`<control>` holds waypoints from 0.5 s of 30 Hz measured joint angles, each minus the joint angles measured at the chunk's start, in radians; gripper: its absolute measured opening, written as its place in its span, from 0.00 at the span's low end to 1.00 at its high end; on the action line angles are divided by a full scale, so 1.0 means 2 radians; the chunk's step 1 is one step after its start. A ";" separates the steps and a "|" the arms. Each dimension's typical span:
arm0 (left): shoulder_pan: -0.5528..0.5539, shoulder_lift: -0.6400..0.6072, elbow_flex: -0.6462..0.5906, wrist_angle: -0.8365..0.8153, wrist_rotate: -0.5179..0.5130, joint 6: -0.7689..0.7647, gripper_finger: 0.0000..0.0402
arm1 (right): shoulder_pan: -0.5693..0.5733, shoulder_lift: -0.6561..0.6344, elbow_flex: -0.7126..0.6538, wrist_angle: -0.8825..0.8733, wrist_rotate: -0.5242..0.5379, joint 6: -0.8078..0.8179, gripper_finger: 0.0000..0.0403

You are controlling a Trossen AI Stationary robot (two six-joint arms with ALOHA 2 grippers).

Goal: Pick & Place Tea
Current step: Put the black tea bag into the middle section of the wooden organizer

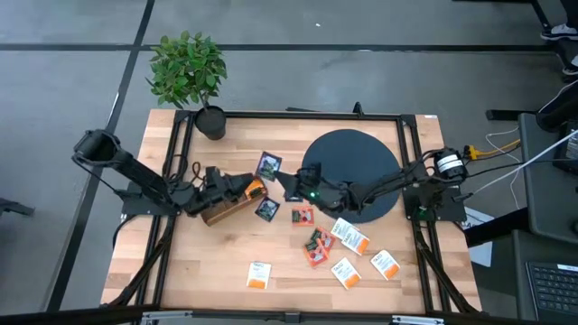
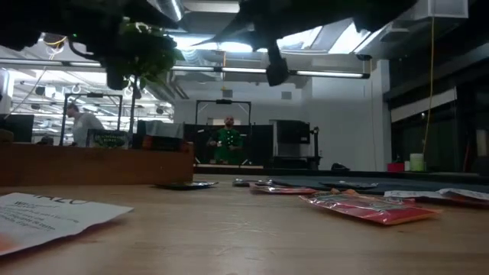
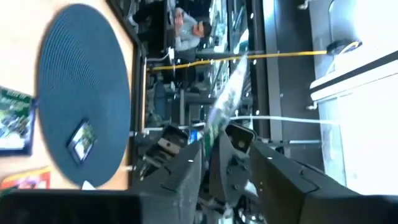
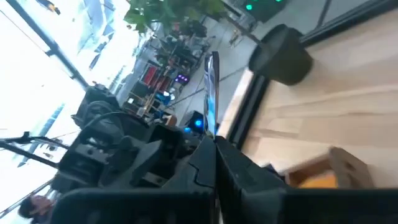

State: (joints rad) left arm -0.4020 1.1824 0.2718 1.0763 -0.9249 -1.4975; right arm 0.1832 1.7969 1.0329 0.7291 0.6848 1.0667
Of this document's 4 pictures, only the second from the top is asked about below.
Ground long ceiling lamp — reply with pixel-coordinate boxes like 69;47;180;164
170;64;371;80
0;57;106;70

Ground black robot station frame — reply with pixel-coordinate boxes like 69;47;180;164
60;92;124;147
194;99;253;166

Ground black side table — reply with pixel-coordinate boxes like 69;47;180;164
267;154;322;171

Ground black camera stand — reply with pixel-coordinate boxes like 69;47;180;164
309;125;321;158

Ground black partition panel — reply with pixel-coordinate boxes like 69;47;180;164
183;122;275;168

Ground yellow hanging cable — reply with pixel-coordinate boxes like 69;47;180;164
421;15;437;156

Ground person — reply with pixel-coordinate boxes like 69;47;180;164
65;102;105;148
206;115;245;166

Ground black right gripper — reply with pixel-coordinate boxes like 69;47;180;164
193;0;368;87

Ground black aluminium table frame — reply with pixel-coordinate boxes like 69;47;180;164
193;165;489;183

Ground yellow cable reel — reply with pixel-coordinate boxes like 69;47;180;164
44;33;69;50

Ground grey cloth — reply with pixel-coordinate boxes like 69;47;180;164
144;119;186;141

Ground white ceiling air duct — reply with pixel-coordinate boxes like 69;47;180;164
377;0;469;43

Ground wooden three-compartment tray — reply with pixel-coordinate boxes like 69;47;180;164
0;141;195;187

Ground black monitor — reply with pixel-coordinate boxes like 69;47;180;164
275;119;312;146
0;113;35;143

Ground green leafy plant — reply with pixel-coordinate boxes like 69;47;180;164
114;21;185;134

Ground pale green cup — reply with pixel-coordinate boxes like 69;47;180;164
409;153;426;173

